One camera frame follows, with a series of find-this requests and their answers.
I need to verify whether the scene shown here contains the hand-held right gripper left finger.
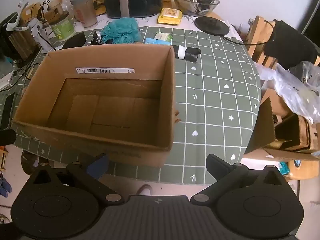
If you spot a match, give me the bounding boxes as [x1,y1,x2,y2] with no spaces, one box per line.
[31,153,125,205]

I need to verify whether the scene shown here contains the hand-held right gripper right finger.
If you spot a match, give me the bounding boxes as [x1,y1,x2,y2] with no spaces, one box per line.
[191,154,288,204]

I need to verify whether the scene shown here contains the black and white cloth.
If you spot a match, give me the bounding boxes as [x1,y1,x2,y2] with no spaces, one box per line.
[172,45,202,63]

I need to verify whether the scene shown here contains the brown cardboard box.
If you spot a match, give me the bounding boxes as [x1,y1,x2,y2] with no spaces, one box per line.
[11,44,180,168]

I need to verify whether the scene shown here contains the small green packet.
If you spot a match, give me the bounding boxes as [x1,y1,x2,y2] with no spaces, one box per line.
[154,32,173,42]

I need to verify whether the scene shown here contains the teal mesh bath pouf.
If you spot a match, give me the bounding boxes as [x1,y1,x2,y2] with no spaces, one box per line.
[101,17,142,44]

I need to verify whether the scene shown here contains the open cardboard box with flap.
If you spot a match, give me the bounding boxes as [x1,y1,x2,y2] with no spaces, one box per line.
[244,89,320,162]

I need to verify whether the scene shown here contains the white plastic bag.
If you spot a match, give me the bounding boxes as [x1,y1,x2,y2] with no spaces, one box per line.
[254,60,320,124]

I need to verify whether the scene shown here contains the black flat device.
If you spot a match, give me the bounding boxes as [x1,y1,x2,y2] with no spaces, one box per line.
[0,92,16,130]

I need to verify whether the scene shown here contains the black oval object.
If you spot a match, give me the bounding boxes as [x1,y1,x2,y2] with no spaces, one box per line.
[62,32,86,49]

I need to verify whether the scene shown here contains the small black item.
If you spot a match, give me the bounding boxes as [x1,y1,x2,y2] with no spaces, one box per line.
[91,31,104,45]

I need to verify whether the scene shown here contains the black round kettle base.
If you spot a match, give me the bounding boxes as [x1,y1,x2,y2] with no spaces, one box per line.
[194,16,230,36]

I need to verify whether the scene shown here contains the black stool with wood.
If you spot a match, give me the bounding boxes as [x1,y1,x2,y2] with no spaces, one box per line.
[264,19,318,68]

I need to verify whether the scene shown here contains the green labelled jar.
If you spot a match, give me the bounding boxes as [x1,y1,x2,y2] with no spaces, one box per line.
[49,11,76,40]

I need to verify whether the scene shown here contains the dark glass electric kettle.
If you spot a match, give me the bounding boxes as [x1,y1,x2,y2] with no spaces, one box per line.
[0,12,42,62]

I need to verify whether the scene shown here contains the yellow wet wipes pack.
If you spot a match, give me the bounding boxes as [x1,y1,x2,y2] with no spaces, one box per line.
[157,7,184,25]

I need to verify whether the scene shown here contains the grey shaker bottle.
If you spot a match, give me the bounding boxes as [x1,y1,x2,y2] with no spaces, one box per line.
[70,0,98,28]

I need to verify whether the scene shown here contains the clear glass bowl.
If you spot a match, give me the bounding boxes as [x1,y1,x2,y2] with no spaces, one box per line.
[171,0,220,17]

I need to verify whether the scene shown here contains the black kettle base cable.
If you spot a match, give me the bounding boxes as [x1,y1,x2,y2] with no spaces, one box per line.
[222,19,278,46]

